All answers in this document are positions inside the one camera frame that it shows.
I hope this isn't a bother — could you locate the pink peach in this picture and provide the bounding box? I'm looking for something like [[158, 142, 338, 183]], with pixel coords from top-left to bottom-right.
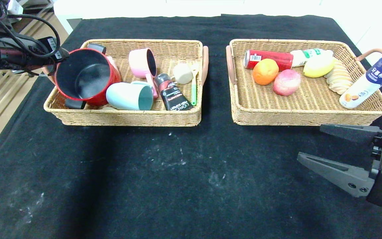
[[273, 69, 301, 97]]

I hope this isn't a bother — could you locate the orange fruit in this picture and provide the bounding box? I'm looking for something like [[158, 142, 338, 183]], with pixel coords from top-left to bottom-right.
[[252, 59, 279, 86]]

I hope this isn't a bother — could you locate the black cosmetic tube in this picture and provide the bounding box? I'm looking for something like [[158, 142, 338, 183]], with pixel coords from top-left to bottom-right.
[[154, 74, 193, 111]]

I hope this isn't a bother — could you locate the pink saucepan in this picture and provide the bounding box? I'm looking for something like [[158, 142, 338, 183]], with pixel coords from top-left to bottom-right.
[[129, 48, 159, 99]]

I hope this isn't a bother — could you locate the light blue mug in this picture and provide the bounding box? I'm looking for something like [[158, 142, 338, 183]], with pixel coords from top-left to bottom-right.
[[106, 81, 154, 111]]

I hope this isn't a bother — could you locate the red rimmed black pot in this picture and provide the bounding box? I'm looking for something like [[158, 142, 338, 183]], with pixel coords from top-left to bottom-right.
[[54, 43, 122, 110]]

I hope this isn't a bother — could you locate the rectangular wicker basket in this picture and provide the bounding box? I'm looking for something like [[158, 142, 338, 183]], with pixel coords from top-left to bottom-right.
[[225, 39, 382, 127], [42, 39, 210, 127]]

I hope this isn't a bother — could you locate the striped bread roll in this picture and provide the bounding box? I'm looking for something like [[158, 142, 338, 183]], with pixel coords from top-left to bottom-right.
[[324, 60, 353, 96]]

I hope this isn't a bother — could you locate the white yogurt bottle blue cap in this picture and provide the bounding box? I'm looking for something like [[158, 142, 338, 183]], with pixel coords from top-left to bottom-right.
[[339, 47, 382, 110]]

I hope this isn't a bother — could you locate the yellow lemon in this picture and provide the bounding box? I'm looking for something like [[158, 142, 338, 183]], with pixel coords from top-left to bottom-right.
[[303, 55, 337, 79]]

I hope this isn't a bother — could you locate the white bottle green label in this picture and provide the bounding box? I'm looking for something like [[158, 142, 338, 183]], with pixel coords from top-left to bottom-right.
[[290, 48, 333, 68]]

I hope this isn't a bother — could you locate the red drink can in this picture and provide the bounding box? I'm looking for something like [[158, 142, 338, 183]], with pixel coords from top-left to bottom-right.
[[244, 50, 293, 72]]

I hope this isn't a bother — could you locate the small beige cup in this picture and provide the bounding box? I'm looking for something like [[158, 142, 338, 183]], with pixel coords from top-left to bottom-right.
[[172, 63, 194, 84]]

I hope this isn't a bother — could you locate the small pink bottle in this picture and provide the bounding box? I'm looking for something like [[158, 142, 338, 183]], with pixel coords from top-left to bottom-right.
[[107, 56, 118, 74]]

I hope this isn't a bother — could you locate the green handled yellow brush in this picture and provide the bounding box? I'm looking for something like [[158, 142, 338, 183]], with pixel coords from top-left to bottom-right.
[[191, 65, 199, 107]]

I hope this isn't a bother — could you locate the grey metal shelf frame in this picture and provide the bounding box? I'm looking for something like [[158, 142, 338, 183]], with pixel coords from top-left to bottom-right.
[[12, 0, 56, 37]]

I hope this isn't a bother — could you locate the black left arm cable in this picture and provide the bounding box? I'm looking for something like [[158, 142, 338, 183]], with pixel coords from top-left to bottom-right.
[[0, 7, 61, 72]]

